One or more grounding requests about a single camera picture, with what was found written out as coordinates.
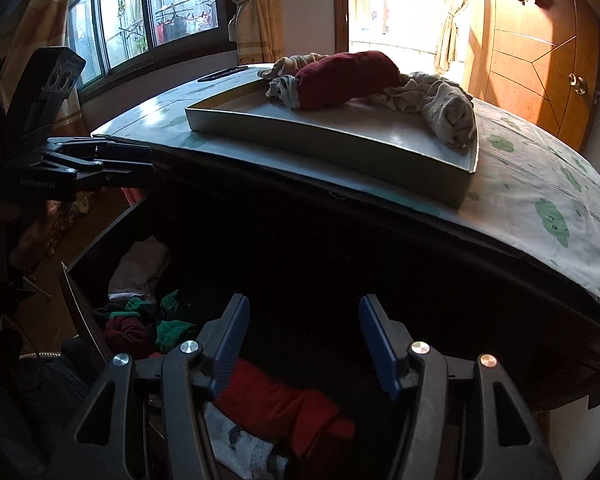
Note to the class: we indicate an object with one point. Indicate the white printed garment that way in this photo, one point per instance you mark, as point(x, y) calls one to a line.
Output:
point(239, 451)

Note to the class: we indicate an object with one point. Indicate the dark framed window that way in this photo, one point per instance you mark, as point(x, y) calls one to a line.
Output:
point(123, 39)

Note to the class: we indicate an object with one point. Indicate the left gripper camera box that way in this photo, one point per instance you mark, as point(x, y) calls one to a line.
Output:
point(46, 82)

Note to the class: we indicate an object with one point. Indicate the beige balcony curtain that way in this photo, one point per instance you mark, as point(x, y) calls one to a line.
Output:
point(447, 43)

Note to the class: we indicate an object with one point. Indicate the orange wooden door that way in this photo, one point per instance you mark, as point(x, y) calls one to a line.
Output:
point(519, 59)

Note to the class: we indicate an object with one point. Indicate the tan beige underwear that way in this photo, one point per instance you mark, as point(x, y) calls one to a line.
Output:
point(289, 66)

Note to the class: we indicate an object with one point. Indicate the bright red garment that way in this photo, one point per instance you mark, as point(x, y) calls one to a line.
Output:
point(302, 420)

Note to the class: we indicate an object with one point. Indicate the black remote control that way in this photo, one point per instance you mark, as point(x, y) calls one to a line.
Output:
point(225, 72)

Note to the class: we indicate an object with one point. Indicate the shallow grey cardboard tray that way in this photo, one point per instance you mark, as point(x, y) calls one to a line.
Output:
point(395, 147)

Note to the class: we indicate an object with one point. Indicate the green garment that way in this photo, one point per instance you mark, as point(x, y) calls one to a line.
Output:
point(167, 321)

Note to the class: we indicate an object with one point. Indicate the brass door knob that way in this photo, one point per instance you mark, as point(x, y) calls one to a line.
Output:
point(578, 84)

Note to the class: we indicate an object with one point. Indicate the dark red underwear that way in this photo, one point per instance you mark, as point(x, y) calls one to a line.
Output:
point(339, 78)

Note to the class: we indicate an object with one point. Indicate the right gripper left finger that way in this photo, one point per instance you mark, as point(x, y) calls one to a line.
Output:
point(220, 342)

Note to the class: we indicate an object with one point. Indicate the beige window curtain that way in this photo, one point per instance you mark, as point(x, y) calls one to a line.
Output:
point(257, 30)

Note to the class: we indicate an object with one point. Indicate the pale pink underwear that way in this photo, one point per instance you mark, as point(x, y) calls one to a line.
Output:
point(135, 270)

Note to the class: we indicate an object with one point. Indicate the red maroon underwear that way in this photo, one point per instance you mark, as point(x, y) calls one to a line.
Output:
point(126, 334)

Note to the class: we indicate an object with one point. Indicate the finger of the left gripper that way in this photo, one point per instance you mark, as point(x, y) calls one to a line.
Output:
point(123, 152)
point(118, 175)

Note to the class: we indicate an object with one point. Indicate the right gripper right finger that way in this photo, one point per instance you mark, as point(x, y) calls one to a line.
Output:
point(387, 342)

